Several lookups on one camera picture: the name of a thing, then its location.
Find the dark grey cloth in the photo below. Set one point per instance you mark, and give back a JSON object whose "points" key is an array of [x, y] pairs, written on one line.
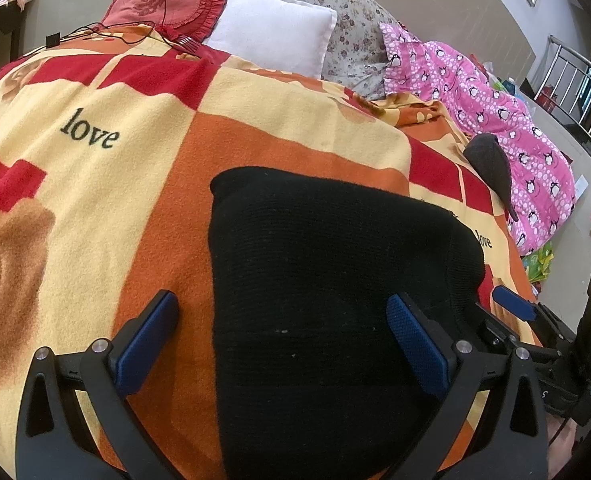
{"points": [[493, 165]]}

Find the red frilled pillow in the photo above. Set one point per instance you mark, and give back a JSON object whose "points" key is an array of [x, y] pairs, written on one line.
{"points": [[160, 2]]}

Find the green printed packet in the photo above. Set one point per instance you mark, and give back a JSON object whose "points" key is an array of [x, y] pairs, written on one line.
{"points": [[539, 262]]}

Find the metal railing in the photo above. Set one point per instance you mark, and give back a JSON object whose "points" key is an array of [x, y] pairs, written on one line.
{"points": [[583, 95]]}

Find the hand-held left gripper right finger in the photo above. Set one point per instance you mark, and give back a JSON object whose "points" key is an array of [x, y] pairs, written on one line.
{"points": [[420, 345]]}

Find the pink penguin print cloth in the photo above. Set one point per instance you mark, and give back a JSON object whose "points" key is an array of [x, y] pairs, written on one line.
{"points": [[495, 125]]}

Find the red orange yellow printed blanket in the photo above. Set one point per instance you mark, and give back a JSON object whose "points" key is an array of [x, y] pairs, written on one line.
{"points": [[125, 185]]}

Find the floral grey pillow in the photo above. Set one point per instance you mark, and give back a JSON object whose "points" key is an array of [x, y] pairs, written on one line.
{"points": [[345, 15]]}

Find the black pants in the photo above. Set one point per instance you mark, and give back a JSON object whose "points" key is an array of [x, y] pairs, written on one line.
{"points": [[325, 285]]}

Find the person's right forearm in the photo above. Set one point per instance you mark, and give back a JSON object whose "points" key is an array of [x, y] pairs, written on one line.
{"points": [[561, 452]]}

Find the white pillow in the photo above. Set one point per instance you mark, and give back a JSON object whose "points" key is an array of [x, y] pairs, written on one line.
{"points": [[270, 32]]}

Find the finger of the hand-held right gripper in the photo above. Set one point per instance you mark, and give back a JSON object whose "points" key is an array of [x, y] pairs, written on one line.
{"points": [[514, 303], [493, 327]]}

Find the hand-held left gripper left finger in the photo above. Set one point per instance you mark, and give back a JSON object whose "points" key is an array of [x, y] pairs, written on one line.
{"points": [[143, 345]]}

